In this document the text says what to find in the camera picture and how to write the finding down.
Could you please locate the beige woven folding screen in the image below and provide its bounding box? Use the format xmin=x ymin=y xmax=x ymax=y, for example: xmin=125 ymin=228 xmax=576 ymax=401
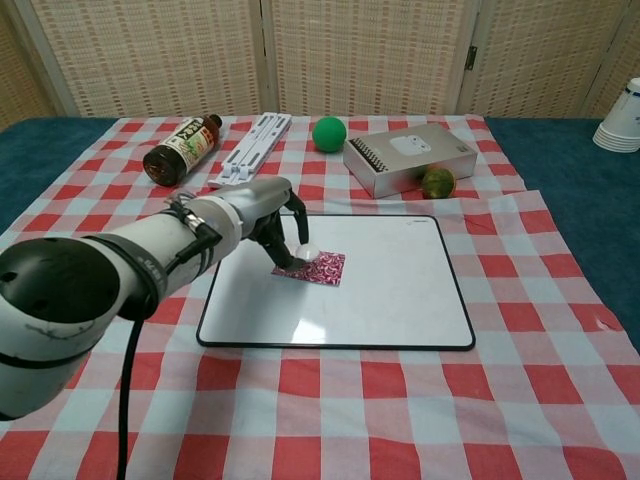
xmin=0 ymin=0 xmax=640 ymax=132

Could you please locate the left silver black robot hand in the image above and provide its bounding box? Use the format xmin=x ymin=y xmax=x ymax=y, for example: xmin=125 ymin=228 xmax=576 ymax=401
xmin=224 ymin=176 xmax=312 ymax=274

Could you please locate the dark blue table cover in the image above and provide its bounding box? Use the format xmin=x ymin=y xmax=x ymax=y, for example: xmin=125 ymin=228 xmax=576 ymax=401
xmin=0 ymin=115 xmax=640 ymax=346

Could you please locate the brown tea bottle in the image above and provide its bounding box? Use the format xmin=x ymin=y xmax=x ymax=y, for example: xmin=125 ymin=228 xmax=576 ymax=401
xmin=142 ymin=113 xmax=224 ymax=188

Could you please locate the white rectangular mat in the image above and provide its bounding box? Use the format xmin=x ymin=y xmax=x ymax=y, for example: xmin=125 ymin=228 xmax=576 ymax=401
xmin=196 ymin=214 xmax=476 ymax=352

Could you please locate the pink patterned packet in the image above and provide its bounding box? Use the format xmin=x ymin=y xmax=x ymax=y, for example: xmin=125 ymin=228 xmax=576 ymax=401
xmin=271 ymin=251 xmax=347 ymax=290

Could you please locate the red white checkered tablecloth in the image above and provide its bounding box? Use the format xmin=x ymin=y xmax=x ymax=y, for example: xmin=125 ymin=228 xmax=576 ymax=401
xmin=0 ymin=113 xmax=640 ymax=480

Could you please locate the silver earbuds box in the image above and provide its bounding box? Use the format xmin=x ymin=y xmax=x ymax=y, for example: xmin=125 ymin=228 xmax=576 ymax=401
xmin=342 ymin=123 xmax=479 ymax=199

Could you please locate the white folding stand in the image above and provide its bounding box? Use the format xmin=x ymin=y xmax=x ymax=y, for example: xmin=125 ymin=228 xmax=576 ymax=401
xmin=207 ymin=112 xmax=293 ymax=192

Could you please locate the small green yellow ball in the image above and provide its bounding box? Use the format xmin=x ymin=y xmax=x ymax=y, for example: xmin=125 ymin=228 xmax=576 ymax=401
xmin=420 ymin=167 xmax=457 ymax=200

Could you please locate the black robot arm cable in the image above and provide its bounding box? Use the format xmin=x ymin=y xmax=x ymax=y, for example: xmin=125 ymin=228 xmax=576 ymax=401
xmin=115 ymin=317 xmax=147 ymax=480

